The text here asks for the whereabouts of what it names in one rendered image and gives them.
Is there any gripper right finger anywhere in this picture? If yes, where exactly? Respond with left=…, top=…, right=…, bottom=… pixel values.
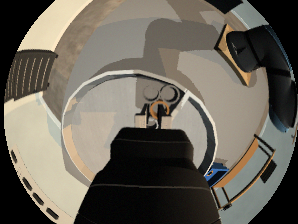
left=157, top=104, right=172, bottom=129

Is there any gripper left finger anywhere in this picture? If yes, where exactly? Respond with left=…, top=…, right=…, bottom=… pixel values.
left=135, top=103, right=150, bottom=128

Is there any blue plastic crate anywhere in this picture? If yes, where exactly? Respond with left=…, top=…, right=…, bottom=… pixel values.
left=204, top=162, right=229, bottom=187

